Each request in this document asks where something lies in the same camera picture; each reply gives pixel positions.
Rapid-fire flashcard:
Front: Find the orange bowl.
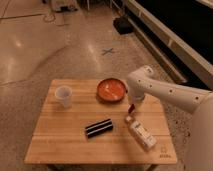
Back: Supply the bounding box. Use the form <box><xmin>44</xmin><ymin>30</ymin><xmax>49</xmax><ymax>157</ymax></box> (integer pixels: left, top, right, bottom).
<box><xmin>97</xmin><ymin>78</ymin><xmax>126</xmax><ymax>102</ymax></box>

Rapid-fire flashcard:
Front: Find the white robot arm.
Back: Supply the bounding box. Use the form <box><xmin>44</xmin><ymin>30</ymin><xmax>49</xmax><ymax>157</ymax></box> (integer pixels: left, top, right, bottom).
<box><xmin>126</xmin><ymin>65</ymin><xmax>213</xmax><ymax>171</ymax></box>

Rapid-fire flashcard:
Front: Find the wooden table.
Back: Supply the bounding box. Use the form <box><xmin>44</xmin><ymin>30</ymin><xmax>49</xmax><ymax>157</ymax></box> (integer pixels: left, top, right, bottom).
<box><xmin>24</xmin><ymin>79</ymin><xmax>177</xmax><ymax>165</ymax></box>

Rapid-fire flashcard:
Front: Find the white plastic bottle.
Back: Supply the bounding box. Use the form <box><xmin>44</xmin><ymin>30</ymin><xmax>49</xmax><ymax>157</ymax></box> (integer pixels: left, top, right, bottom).
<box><xmin>125</xmin><ymin>116</ymin><xmax>157</xmax><ymax>150</ymax></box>

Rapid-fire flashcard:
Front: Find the black white striped block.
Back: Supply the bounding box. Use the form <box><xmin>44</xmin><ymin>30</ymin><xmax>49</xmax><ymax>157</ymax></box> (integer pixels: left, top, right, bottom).
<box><xmin>85</xmin><ymin>119</ymin><xmax>113</xmax><ymax>138</ymax></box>

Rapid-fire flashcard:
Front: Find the black object on floor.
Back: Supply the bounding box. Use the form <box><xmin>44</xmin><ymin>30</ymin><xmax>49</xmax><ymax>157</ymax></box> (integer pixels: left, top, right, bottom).
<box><xmin>113</xmin><ymin>17</ymin><xmax>133</xmax><ymax>35</ymax></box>

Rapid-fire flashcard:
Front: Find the clear plastic cup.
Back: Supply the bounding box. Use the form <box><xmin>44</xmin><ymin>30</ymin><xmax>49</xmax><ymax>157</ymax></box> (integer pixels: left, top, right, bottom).
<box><xmin>55</xmin><ymin>86</ymin><xmax>72</xmax><ymax>108</ymax></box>

